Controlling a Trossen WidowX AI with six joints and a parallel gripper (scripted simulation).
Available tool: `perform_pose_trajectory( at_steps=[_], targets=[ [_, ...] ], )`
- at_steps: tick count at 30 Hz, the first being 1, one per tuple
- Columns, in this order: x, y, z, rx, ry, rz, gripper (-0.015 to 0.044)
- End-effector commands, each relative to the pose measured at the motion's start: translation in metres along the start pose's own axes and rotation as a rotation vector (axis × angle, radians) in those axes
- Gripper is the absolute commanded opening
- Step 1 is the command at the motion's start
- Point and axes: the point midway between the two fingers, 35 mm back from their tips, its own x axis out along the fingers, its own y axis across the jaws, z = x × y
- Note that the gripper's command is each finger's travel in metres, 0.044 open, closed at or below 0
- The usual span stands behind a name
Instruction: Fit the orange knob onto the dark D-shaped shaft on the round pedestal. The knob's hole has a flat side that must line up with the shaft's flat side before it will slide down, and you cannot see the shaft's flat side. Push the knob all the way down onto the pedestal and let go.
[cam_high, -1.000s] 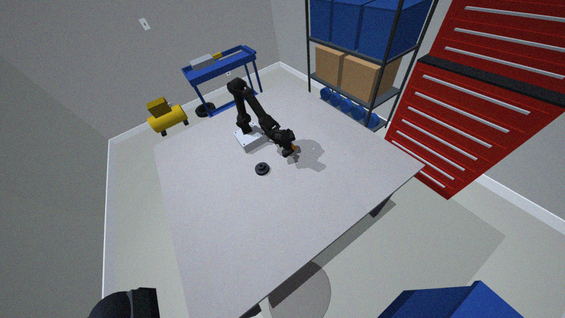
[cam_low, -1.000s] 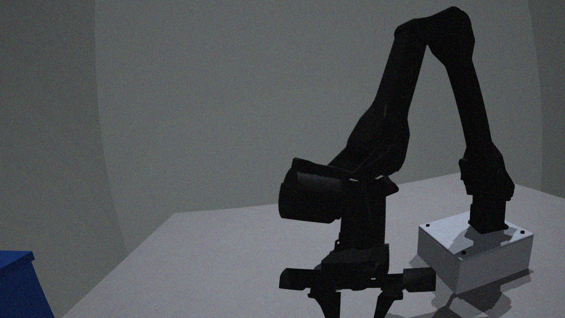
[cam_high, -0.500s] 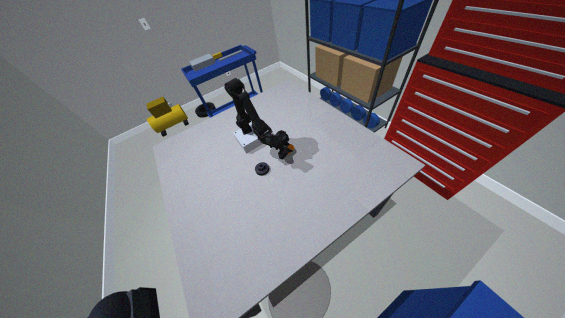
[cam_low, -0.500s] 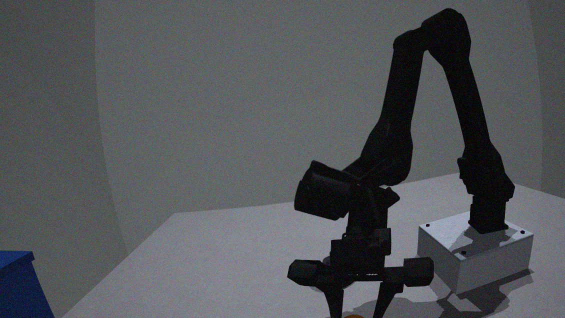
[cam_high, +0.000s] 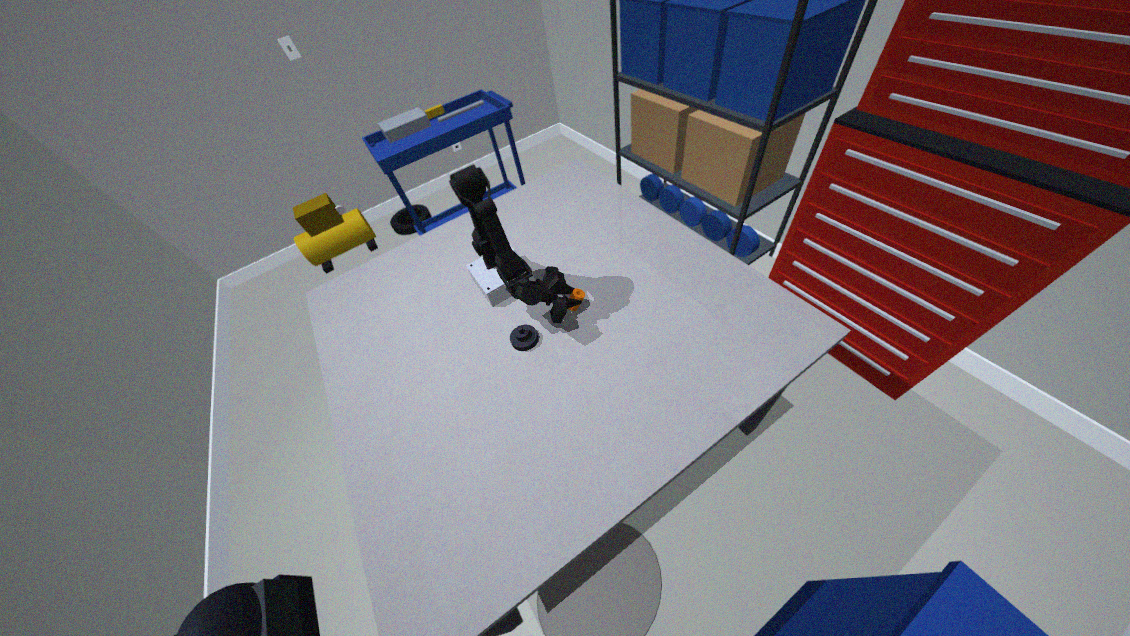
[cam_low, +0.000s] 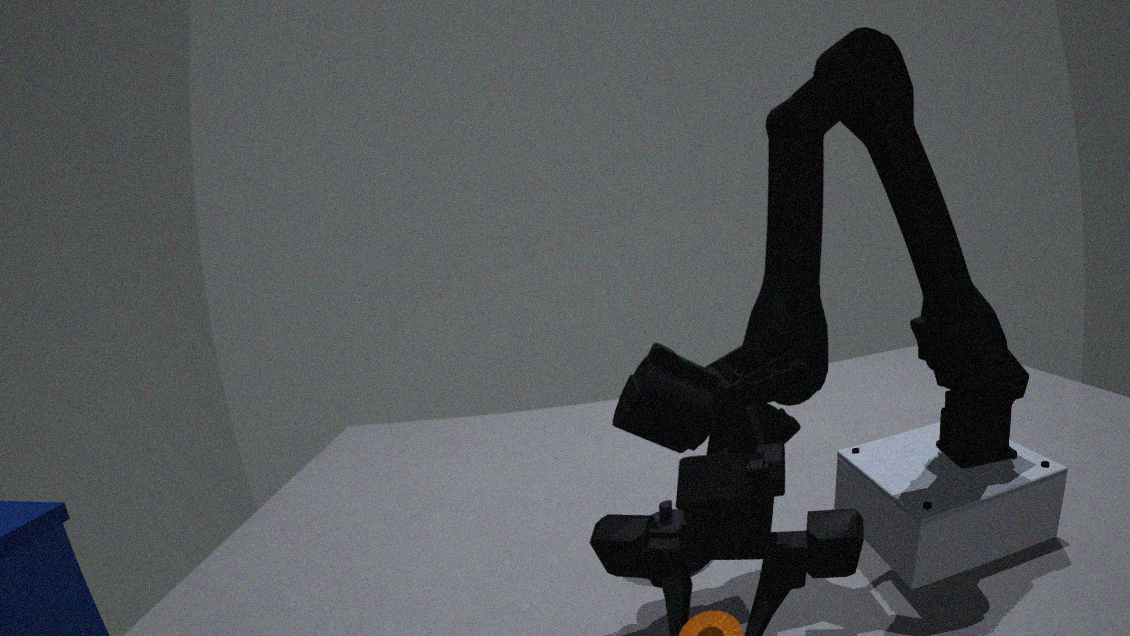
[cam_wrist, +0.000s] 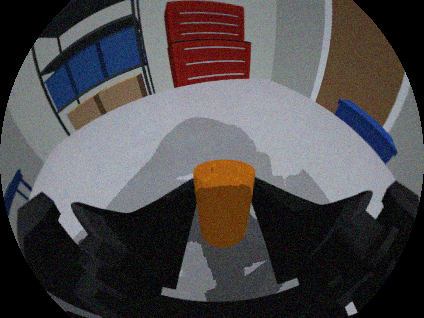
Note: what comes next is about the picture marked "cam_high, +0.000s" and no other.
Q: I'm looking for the orange knob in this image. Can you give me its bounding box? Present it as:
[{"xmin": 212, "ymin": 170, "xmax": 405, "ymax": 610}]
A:
[{"xmin": 568, "ymin": 288, "xmax": 585, "ymax": 311}]

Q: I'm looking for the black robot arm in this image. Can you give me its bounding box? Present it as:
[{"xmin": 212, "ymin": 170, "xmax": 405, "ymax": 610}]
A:
[{"xmin": 449, "ymin": 165, "xmax": 566, "ymax": 305}]

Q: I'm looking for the dark round pedestal with shaft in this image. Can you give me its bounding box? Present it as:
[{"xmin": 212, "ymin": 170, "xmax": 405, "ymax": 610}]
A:
[{"xmin": 510, "ymin": 325, "xmax": 538, "ymax": 351}]

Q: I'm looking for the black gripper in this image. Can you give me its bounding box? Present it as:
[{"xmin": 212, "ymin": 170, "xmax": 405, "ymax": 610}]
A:
[{"xmin": 533, "ymin": 279, "xmax": 582, "ymax": 323}]

